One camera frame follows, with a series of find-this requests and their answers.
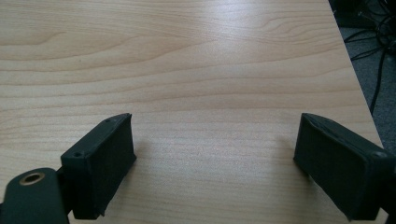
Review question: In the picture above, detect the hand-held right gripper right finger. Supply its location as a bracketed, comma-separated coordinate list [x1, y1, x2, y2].
[292, 112, 396, 222]

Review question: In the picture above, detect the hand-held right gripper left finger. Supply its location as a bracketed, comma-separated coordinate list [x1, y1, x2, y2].
[60, 112, 137, 220]

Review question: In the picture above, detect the black cable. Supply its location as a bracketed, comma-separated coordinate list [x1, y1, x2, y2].
[369, 49, 388, 116]
[343, 28, 378, 44]
[350, 46, 383, 62]

